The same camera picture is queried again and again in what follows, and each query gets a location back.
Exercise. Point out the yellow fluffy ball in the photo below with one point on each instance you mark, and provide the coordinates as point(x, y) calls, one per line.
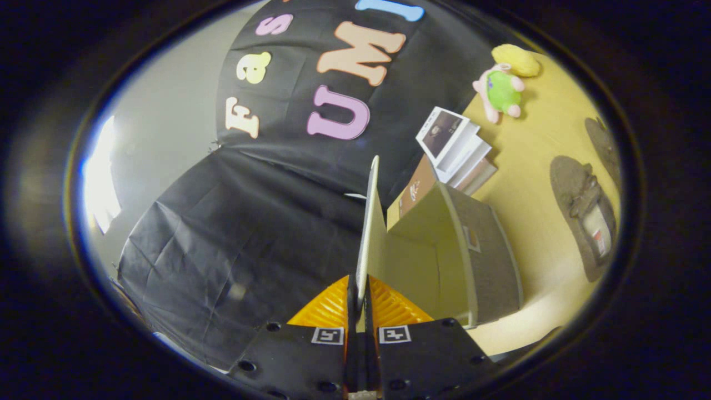
point(516, 60)

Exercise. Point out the ceiling light panel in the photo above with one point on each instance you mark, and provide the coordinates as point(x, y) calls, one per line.
point(100, 178)

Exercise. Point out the pale pink book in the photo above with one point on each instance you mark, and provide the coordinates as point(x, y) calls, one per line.
point(482, 178)

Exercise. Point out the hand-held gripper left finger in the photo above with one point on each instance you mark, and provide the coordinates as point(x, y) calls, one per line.
point(300, 361)

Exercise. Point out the beige fabric storage box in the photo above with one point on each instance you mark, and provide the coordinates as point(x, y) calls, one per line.
point(489, 261)

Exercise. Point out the white book with portrait cover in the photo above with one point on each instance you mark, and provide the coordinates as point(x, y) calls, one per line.
point(441, 132)

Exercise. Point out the black backdrop cloth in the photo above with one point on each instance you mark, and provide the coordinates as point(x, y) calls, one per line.
point(222, 233)

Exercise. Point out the green and pink plush toy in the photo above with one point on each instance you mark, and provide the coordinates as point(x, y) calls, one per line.
point(502, 91)

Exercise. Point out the brown flat book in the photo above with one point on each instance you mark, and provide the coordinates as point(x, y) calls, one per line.
point(416, 189)

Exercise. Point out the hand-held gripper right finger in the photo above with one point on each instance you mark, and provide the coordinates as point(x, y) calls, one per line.
point(427, 361)

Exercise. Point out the plain white book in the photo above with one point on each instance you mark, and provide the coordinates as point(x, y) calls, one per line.
point(469, 155)

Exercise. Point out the brown fuzzy shoe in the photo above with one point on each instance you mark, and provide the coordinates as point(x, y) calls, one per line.
point(583, 211)
point(602, 144)

